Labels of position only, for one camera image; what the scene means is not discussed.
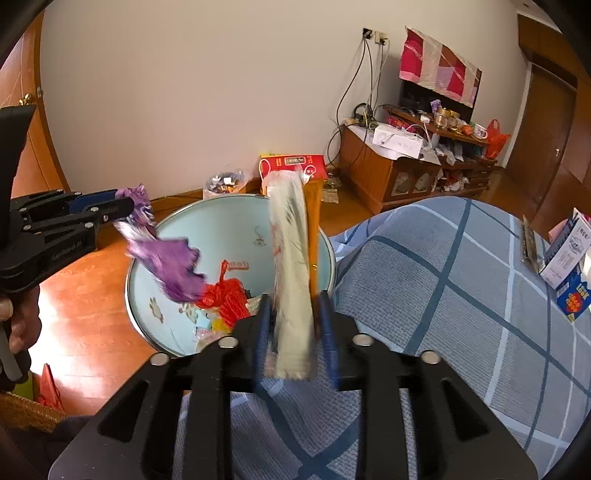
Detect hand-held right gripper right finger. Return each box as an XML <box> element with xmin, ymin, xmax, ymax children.
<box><xmin>316</xmin><ymin>291</ymin><xmax>540</xmax><ymax>480</ymax></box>

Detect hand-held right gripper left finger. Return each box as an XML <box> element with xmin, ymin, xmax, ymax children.
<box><xmin>48</xmin><ymin>293</ymin><xmax>278</xmax><ymax>480</ymax></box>

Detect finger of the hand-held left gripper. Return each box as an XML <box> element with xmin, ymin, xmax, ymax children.
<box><xmin>11</xmin><ymin>187</ymin><xmax>123</xmax><ymax>217</ymax></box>
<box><xmin>21</xmin><ymin>198</ymin><xmax>136</xmax><ymax>241</ymax></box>

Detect white plastic wrapper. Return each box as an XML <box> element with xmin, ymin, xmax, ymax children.
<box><xmin>267</xmin><ymin>170</ymin><xmax>319</xmax><ymax>381</ymax></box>

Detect purple plastic bag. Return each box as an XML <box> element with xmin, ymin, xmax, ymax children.
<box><xmin>113</xmin><ymin>185</ymin><xmax>206</xmax><ymax>303</ymax></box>

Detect light blue enamel basin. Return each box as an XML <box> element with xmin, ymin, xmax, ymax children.
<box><xmin>126</xmin><ymin>194</ymin><xmax>337</xmax><ymax>358</ymax></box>

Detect person's left hand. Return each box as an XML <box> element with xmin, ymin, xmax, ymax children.
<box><xmin>0</xmin><ymin>285</ymin><xmax>42</xmax><ymax>372</ymax></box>

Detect red mesh bag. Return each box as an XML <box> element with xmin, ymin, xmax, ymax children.
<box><xmin>196</xmin><ymin>260</ymin><xmax>253</xmax><ymax>333</ymax></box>

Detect blue plaid tablecloth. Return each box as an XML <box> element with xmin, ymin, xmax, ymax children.
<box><xmin>173</xmin><ymin>196</ymin><xmax>591</xmax><ymax>480</ymax></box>

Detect clear bag of scraps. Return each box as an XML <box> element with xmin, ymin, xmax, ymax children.
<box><xmin>203</xmin><ymin>168</ymin><xmax>253</xmax><ymax>199</ymax></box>

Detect red plastic bag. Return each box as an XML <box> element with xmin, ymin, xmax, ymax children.
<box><xmin>37</xmin><ymin>364</ymin><xmax>66</xmax><ymax>413</ymax></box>

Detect wicker basket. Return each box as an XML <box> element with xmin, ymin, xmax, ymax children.
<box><xmin>0</xmin><ymin>391</ymin><xmax>71</xmax><ymax>433</ymax></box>

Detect wooden television cabinet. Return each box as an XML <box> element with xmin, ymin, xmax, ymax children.
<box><xmin>337</xmin><ymin>105</ymin><xmax>498</xmax><ymax>214</ymax></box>

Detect red cardboard box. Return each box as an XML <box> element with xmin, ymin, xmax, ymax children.
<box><xmin>259</xmin><ymin>154</ymin><xmax>329</xmax><ymax>184</ymax></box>

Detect white cardboard box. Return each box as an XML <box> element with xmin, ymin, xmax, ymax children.
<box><xmin>372</xmin><ymin>124</ymin><xmax>424</xmax><ymax>160</ymax></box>

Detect black television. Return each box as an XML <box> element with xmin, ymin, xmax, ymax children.
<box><xmin>398</xmin><ymin>79</ymin><xmax>476</xmax><ymax>123</ymax></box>

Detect white milk carton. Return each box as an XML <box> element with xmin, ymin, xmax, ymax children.
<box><xmin>538</xmin><ymin>208</ymin><xmax>591</xmax><ymax>289</ymax></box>

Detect blue drink carton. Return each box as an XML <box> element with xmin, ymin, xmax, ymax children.
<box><xmin>556</xmin><ymin>272</ymin><xmax>591</xmax><ymax>323</ymax></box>

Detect orange plastic bag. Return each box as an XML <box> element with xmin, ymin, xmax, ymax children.
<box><xmin>485</xmin><ymin>119</ymin><xmax>513</xmax><ymax>160</ymax></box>

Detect dark wooden door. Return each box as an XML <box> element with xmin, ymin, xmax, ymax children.
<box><xmin>505</xmin><ymin>62</ymin><xmax>579</xmax><ymax>209</ymax></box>

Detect red pink television cover cloth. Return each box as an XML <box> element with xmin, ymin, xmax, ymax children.
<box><xmin>399</xmin><ymin>25</ymin><xmax>482</xmax><ymax>108</ymax></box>

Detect wooden door with brass handle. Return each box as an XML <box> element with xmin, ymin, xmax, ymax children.
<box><xmin>0</xmin><ymin>9</ymin><xmax>71</xmax><ymax>199</ymax></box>

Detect hanging power cables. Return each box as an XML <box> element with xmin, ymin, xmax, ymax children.
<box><xmin>325</xmin><ymin>39</ymin><xmax>389</xmax><ymax>168</ymax></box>

